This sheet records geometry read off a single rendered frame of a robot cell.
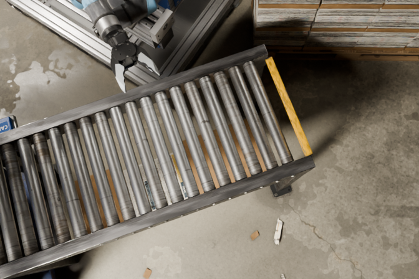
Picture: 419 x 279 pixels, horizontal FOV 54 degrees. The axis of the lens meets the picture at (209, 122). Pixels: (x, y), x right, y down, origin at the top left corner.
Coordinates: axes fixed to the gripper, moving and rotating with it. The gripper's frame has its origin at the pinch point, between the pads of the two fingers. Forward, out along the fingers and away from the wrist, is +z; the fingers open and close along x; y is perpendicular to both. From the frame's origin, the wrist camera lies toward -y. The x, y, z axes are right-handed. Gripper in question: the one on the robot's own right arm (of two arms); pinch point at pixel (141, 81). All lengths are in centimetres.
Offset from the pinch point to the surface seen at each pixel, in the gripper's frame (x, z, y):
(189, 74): -24.5, -11.0, 40.6
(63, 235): 48, 20, 50
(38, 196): 50, 2, 51
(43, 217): 51, 11, 52
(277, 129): -43, 27, 38
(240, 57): -46, -6, 38
